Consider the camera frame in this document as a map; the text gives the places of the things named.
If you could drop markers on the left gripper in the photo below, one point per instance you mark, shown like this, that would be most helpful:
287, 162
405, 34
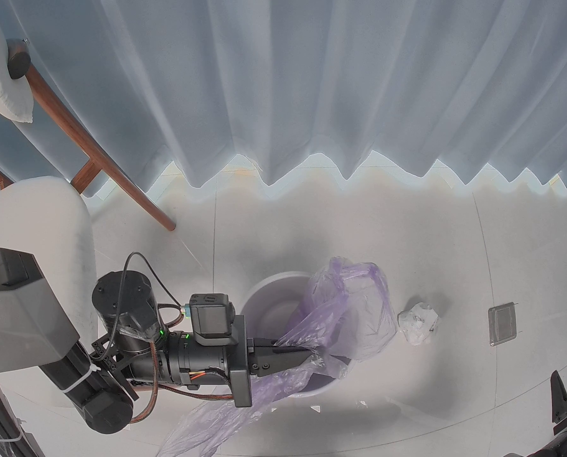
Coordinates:
207, 364

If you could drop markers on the purple plastic bag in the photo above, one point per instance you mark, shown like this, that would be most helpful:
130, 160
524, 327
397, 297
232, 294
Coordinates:
350, 312

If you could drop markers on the white paper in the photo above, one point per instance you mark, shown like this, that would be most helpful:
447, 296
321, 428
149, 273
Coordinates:
419, 324

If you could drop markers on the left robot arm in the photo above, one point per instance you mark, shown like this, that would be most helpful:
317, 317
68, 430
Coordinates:
26, 312

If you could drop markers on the white trash bin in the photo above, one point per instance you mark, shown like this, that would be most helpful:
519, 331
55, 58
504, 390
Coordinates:
259, 302

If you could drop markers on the wooden chair with white cushions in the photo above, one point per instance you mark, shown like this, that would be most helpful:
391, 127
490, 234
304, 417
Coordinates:
40, 236

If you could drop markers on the pale blue curtain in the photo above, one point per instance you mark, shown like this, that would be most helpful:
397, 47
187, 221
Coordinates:
312, 64

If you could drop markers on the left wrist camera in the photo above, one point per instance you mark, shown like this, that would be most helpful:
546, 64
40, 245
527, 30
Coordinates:
212, 317

